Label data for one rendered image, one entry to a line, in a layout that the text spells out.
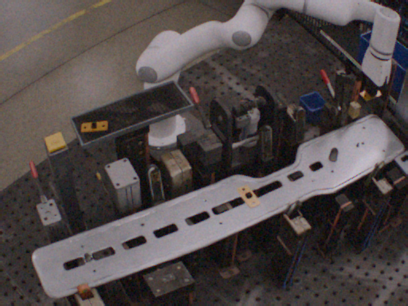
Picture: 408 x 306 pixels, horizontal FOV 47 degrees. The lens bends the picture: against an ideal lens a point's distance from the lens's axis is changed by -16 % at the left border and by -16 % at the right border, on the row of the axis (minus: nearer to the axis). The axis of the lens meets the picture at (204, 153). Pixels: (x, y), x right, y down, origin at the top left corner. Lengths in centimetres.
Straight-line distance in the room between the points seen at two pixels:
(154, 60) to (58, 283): 81
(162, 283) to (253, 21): 79
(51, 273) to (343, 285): 102
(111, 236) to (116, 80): 217
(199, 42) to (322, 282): 92
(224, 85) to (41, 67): 183
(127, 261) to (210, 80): 121
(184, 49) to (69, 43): 243
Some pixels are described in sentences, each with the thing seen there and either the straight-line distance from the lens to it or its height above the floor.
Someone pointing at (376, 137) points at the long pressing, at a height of 100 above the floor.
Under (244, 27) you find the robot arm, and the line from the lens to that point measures 156.
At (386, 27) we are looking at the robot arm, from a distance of 151.
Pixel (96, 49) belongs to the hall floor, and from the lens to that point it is 396.
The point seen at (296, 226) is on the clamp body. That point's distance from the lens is 155.
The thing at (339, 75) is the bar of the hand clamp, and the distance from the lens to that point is 181.
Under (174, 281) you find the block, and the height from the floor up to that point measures 103.
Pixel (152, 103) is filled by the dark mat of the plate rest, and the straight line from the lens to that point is 168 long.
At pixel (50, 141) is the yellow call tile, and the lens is 162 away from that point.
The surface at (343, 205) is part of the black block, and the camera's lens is 170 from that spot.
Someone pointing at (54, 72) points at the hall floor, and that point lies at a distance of 382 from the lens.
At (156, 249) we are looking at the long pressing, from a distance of 153.
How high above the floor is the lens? 229
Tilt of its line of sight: 47 degrees down
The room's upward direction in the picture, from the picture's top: 2 degrees clockwise
